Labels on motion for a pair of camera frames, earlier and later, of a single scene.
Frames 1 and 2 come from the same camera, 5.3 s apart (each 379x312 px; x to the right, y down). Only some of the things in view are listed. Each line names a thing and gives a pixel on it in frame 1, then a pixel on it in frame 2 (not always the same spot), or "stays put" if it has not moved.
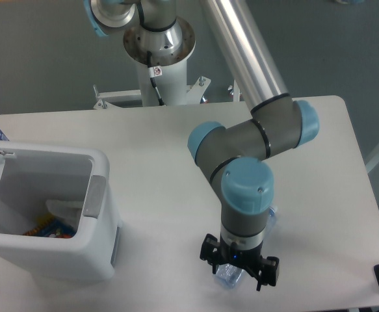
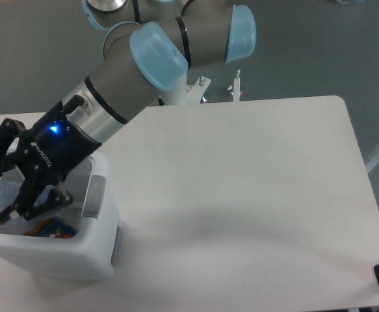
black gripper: x=215 y=253 → x=47 y=155
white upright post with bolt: x=236 y=92 stays put
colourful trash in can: x=49 y=227 stays put
